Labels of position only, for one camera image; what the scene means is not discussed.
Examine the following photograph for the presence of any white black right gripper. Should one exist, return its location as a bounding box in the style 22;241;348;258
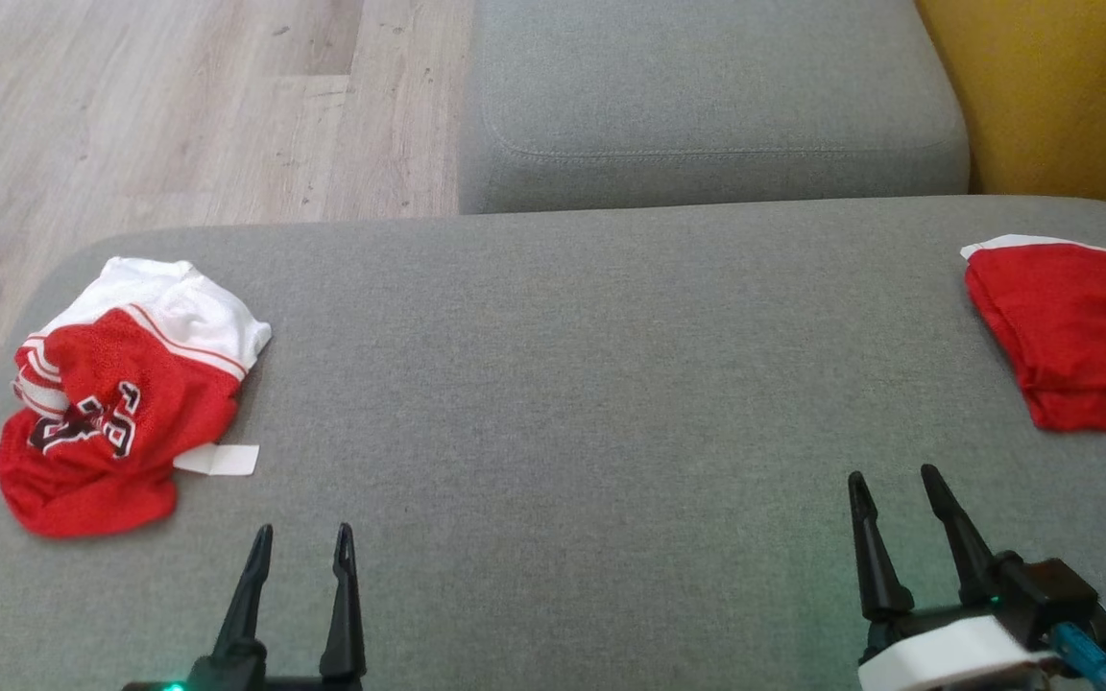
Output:
848;465;1063;691

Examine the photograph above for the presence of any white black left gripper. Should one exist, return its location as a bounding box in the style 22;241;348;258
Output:
121;523;367;691

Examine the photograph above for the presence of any red white jersey black print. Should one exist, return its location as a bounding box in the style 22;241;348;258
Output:
0;256;273;538

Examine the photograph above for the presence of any plain red garment white trim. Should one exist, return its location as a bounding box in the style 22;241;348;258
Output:
959;234;1106;434

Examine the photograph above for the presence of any large grey sofa seat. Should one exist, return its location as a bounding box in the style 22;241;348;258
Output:
0;196;1106;691

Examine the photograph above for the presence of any small grey sofa cushion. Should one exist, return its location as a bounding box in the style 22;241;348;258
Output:
458;0;972;215

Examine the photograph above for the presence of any black cable teal plug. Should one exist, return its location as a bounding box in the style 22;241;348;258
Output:
1052;622;1106;691

